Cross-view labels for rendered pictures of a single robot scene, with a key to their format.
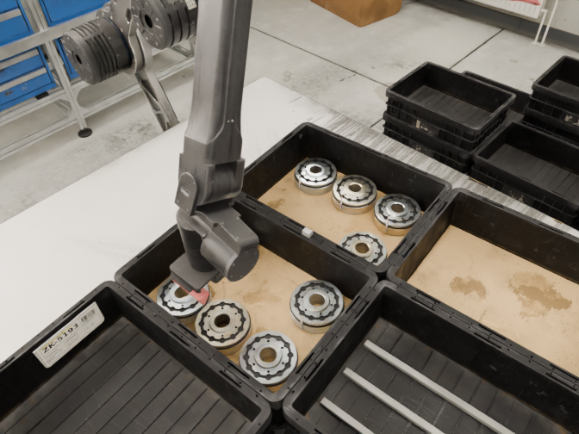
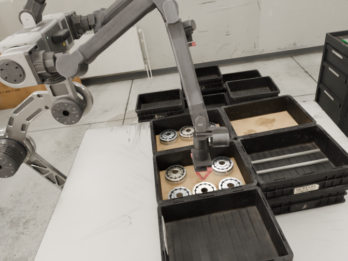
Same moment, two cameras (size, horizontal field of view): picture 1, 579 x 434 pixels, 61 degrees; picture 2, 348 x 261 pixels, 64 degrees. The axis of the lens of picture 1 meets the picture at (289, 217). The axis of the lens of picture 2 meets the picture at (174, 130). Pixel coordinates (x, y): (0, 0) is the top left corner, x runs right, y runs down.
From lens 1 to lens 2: 0.73 m
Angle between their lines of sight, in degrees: 33
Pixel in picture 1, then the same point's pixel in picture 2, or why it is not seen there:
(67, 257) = (91, 245)
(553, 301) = (271, 121)
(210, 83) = (193, 82)
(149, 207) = (103, 201)
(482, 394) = (286, 151)
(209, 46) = (188, 71)
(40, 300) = not seen: outside the picture
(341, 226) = not seen: hidden behind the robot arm
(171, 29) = (81, 110)
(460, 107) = (162, 103)
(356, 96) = not seen: hidden behind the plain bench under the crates
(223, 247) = (221, 134)
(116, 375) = (190, 237)
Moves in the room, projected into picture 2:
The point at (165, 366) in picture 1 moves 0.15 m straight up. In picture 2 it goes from (202, 220) to (199, 194)
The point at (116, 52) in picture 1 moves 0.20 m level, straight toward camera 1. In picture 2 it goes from (20, 151) to (46, 157)
